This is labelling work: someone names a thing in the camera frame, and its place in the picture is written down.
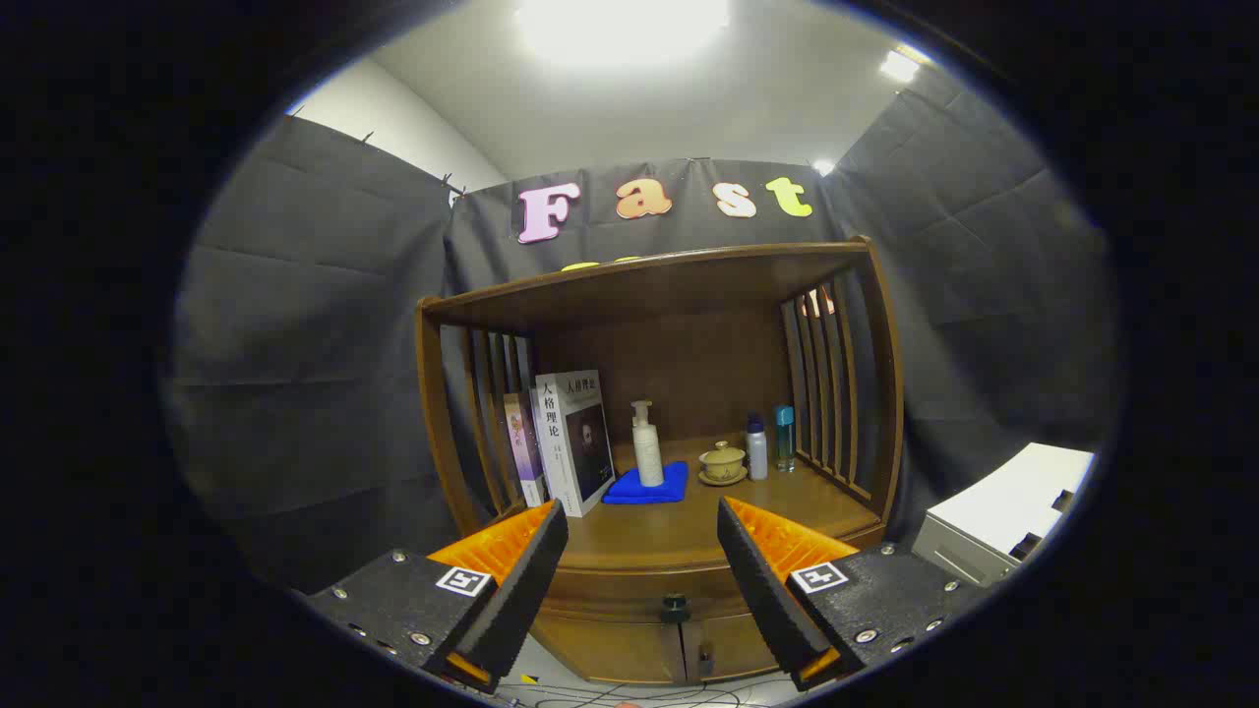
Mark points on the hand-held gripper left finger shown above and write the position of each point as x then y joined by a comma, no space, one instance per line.
521,600

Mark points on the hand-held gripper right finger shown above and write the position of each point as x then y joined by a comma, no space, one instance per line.
767,590

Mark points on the wooden drawer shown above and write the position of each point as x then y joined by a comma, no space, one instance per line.
629,590

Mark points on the wooden cabinet door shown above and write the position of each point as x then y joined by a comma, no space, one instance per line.
738,644
620,654

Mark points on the wooden countertop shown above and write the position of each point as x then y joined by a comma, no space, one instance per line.
669,531

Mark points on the wooden cabinet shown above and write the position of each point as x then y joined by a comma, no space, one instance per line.
689,364

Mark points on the white drawer unit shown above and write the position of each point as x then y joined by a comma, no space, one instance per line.
1013,492

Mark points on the yellow lidded teacup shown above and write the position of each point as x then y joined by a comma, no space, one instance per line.
723,462

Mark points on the white bottle with blue cap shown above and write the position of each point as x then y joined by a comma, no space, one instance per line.
756,454

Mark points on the clear teal bottle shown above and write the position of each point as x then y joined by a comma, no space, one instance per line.
784,442

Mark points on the purple book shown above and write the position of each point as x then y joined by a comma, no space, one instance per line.
523,447

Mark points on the blue folded cloth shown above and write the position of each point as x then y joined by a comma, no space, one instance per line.
629,489

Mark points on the thick white book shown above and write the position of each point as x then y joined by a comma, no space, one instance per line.
575,442

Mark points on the white pump bottle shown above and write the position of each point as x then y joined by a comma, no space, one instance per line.
648,457

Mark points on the small ceiling light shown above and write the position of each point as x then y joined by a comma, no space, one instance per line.
899,66

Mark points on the large ceiling light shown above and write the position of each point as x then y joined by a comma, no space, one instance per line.
620,29

